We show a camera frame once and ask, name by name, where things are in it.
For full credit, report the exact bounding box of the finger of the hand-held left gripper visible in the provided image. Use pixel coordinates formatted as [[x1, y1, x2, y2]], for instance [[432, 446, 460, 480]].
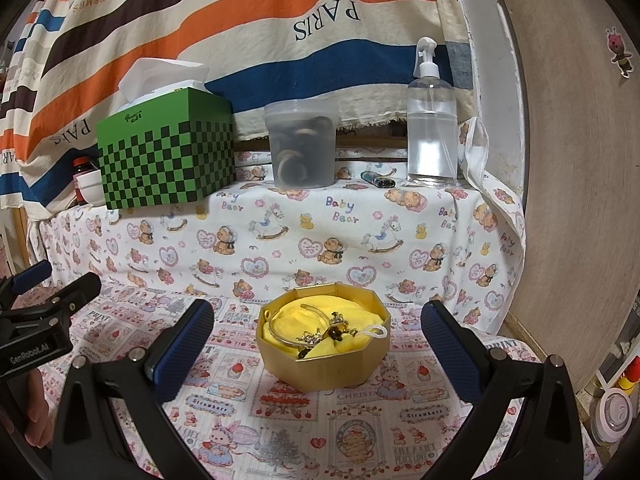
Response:
[[0, 272, 103, 328], [0, 260, 53, 306]]

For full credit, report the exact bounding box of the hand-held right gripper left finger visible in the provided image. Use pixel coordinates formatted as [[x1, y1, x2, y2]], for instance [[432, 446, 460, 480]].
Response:
[[50, 299, 216, 480]]

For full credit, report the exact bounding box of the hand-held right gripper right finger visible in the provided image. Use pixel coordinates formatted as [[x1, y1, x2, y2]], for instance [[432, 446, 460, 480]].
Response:
[[420, 301, 593, 480]]

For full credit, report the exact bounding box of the gold octagonal jewelry box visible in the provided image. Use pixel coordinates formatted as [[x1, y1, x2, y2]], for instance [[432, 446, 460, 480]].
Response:
[[256, 282, 392, 392]]

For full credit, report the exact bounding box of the silver chain bracelet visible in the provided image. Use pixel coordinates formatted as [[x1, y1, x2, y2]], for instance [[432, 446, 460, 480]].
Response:
[[295, 330, 331, 348]]

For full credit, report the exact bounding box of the person's left hand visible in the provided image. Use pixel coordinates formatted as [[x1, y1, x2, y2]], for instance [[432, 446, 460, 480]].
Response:
[[0, 367, 56, 450]]

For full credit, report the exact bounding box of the white bowl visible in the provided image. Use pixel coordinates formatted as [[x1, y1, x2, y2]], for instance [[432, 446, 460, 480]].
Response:
[[74, 170, 107, 207]]

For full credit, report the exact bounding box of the red jar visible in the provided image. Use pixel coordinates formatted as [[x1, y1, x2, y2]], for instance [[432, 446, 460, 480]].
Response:
[[72, 156, 101, 206]]

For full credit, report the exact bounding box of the yellow cloth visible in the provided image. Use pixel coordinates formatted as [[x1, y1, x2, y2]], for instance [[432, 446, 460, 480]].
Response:
[[264, 294, 388, 358]]

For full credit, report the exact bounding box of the bear print cloth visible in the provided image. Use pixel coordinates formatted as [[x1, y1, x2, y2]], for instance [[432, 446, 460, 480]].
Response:
[[27, 117, 526, 333]]

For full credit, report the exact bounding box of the green checkered tissue box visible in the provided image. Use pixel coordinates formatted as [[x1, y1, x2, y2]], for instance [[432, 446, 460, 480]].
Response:
[[96, 87, 236, 210]]

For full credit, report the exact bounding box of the pink and white round container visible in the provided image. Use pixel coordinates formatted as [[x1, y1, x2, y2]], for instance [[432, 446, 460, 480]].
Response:
[[590, 387, 636, 446]]

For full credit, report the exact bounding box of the yellow bottle with red cap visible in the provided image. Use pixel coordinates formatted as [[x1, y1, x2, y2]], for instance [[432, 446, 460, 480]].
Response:
[[617, 357, 640, 393]]

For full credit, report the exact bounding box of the clear spray bottle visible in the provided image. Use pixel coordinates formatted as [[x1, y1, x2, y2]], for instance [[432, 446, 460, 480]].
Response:
[[406, 36, 460, 186]]

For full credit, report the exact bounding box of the white tissue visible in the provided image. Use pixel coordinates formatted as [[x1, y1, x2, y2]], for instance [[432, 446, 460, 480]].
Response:
[[116, 57, 210, 113]]

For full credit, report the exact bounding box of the clear plastic container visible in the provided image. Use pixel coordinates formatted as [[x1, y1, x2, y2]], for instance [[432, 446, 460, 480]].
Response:
[[263, 100, 340, 188]]

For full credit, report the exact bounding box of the striped cloth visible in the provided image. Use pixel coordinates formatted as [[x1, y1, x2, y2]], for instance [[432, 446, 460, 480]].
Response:
[[0, 0, 476, 211]]

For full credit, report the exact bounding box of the cartoon wall sticker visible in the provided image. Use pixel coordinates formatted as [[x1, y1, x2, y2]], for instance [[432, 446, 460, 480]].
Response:
[[605, 27, 635, 79]]

